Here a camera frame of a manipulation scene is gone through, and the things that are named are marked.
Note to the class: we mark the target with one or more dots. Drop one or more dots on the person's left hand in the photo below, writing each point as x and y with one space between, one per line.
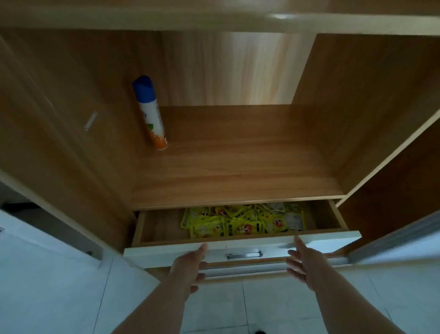
185 270

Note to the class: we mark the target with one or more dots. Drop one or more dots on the person's right hand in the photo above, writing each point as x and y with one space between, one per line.
311 266

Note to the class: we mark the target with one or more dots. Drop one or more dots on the person's left middle finger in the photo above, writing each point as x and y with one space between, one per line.
201 276

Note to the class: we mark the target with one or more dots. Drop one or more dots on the person's right middle finger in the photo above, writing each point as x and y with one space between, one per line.
293 265

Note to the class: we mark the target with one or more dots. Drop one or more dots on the person's left thumb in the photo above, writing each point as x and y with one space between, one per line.
198 250

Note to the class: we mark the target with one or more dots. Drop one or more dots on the person's right thumb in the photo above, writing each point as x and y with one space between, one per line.
301 243

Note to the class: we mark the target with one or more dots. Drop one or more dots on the person's left forearm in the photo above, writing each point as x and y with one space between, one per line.
161 309

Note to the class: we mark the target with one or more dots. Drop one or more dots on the person's right forearm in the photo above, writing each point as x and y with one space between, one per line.
350 306

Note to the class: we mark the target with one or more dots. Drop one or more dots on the white-fronted wooden drawer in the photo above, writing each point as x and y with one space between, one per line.
165 253

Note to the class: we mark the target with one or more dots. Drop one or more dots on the pile of yellow snack packets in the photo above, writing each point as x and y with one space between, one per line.
240 222

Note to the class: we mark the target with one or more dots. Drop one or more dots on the wooden wardrobe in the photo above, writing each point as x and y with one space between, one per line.
240 155

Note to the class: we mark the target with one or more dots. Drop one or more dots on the wardrobe door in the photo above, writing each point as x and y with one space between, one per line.
58 230
395 179

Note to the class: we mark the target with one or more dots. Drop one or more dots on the blue-capped white spray can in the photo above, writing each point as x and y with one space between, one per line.
151 113

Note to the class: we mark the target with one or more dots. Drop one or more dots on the small white hinge plate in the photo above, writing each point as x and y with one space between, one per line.
90 121

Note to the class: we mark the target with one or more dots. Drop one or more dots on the silver drawer rail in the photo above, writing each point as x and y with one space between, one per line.
247 269

